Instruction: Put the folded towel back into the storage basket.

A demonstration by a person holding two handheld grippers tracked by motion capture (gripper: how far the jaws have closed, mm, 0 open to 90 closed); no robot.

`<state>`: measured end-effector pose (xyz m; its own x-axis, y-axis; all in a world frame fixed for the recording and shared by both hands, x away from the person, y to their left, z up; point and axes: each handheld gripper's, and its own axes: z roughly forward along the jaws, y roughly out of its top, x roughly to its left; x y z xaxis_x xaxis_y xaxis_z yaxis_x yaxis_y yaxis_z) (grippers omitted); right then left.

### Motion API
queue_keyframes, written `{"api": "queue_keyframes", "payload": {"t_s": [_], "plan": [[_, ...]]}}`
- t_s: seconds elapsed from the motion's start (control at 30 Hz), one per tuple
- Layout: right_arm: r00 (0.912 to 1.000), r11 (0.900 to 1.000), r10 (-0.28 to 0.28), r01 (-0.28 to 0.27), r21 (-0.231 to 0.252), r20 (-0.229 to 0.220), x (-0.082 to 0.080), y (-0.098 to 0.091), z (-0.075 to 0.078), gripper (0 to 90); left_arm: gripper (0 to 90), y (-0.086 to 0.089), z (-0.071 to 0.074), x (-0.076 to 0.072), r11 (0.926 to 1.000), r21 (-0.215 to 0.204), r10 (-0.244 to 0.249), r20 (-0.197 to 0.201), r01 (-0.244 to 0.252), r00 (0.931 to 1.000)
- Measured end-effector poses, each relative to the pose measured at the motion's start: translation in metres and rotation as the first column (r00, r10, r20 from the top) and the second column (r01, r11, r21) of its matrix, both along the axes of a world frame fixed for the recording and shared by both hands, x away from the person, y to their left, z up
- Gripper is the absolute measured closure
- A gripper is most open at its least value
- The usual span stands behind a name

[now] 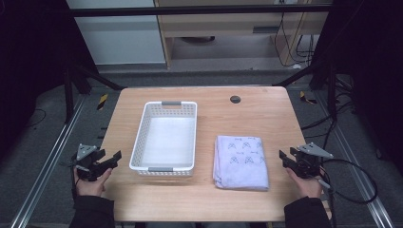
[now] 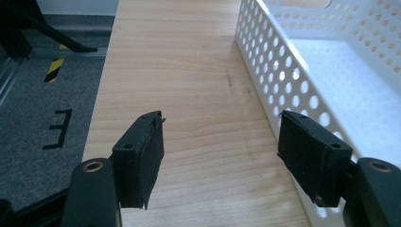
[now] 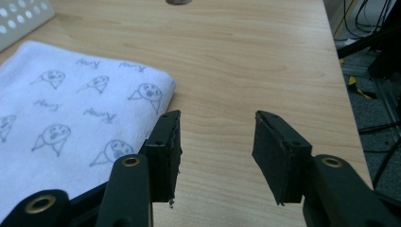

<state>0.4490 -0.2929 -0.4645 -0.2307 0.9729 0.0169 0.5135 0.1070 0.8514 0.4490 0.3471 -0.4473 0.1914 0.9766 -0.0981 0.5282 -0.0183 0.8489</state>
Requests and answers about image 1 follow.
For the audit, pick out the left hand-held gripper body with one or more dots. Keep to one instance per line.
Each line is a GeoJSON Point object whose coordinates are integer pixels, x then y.
{"type": "Point", "coordinates": [87, 161]}

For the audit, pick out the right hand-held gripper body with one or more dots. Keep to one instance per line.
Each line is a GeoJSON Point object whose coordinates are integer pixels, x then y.
{"type": "Point", "coordinates": [306, 163]}

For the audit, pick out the lavender printed towel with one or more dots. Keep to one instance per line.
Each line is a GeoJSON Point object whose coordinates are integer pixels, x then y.
{"type": "Point", "coordinates": [240, 164]}

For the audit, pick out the white perforated plastic basket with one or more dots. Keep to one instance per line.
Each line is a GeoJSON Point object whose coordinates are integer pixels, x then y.
{"type": "Point", "coordinates": [168, 139]}

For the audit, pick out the person's right hand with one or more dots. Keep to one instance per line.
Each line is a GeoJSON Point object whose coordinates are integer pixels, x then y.
{"type": "Point", "coordinates": [305, 186]}

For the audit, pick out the person's left hand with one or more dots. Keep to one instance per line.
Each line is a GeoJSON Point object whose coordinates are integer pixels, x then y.
{"type": "Point", "coordinates": [92, 186]}

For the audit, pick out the yellow black striped tape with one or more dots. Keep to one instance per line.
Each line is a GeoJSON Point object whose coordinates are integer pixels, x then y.
{"type": "Point", "coordinates": [306, 98]}
{"type": "Point", "coordinates": [102, 102]}

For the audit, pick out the black metal stand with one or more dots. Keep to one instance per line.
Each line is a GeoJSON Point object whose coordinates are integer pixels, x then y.
{"type": "Point", "coordinates": [331, 91]}
{"type": "Point", "coordinates": [68, 95]}

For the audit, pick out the white cabinet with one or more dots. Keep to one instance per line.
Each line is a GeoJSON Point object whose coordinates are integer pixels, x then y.
{"type": "Point", "coordinates": [120, 41]}

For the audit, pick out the aluminium floor rail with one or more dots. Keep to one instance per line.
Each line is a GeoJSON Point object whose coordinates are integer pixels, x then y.
{"type": "Point", "coordinates": [355, 164]}
{"type": "Point", "coordinates": [50, 158]}

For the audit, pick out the black horizontal frame bar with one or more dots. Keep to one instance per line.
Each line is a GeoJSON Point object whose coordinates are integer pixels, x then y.
{"type": "Point", "coordinates": [190, 10]}

